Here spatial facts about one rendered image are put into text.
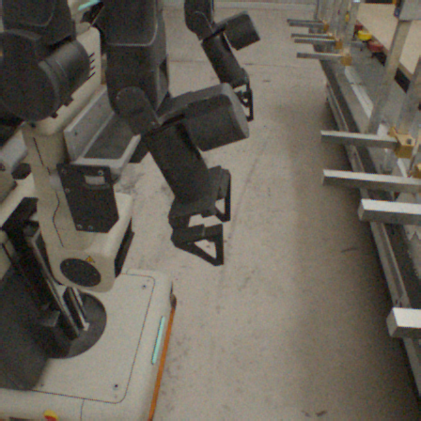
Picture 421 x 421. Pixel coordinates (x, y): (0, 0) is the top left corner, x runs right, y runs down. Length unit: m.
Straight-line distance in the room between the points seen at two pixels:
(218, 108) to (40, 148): 0.41
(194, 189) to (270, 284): 1.34
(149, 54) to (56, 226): 0.50
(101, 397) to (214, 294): 0.76
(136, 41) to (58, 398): 1.07
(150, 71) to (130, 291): 1.09
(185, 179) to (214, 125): 0.08
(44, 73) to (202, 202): 0.24
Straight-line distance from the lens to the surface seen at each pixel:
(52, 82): 0.42
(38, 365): 1.24
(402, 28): 1.43
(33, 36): 0.42
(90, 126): 0.72
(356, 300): 1.82
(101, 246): 0.83
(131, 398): 1.19
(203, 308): 1.66
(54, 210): 0.80
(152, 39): 0.39
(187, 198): 0.47
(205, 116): 0.42
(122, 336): 1.29
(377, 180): 0.99
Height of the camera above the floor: 1.37
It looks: 41 degrees down
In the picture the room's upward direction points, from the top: straight up
